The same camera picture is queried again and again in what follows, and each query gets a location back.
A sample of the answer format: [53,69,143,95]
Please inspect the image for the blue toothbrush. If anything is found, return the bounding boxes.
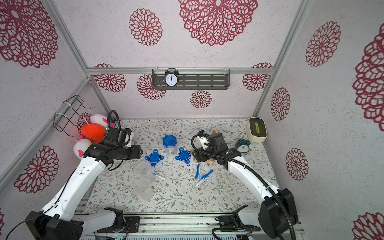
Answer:
[200,170,213,180]
[195,164,201,180]

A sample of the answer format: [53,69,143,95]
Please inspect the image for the clear plastic container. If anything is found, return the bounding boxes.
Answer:
[133,178,155,201]
[134,163,155,181]
[165,146,178,156]

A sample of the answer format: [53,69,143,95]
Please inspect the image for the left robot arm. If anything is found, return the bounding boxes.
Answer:
[26,127,143,240]

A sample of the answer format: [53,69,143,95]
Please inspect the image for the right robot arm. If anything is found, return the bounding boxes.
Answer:
[191,130,299,240]

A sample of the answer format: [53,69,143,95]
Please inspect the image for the red plush toy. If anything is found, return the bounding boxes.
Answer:
[81,124,106,144]

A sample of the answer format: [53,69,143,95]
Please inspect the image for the teal alarm clock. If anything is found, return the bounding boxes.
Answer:
[235,139,251,153]

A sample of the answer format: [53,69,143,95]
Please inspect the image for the upper white pink plush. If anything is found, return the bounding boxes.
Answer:
[87,114,108,129]

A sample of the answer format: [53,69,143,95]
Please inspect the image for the white pink plush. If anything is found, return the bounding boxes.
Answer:
[73,139,92,160]
[87,114,108,129]

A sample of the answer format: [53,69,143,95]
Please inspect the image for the wrapped toothbrush lower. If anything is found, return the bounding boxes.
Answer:
[196,177,211,187]

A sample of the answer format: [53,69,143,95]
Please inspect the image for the lower white pink plush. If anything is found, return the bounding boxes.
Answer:
[73,139,92,160]

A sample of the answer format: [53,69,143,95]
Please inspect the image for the left blue container lid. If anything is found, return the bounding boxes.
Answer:
[145,149,165,167]

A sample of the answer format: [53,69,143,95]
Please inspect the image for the cream box with green window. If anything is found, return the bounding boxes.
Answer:
[246,117,268,143]

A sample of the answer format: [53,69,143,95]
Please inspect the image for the black alarm clock on shelf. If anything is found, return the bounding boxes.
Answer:
[165,68,179,87]

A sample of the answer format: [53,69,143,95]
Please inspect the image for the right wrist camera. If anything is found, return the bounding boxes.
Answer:
[198,130,210,150]

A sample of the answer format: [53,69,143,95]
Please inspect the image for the black wire basket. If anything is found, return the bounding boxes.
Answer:
[53,95,91,140]

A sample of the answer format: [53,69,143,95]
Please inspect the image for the grey wall shelf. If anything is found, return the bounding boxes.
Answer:
[152,69,231,90]

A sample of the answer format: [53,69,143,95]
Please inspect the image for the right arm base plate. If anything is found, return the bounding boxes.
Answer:
[215,215,261,232]

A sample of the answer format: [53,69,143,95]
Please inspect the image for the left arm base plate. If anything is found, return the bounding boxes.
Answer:
[97,217,141,234]

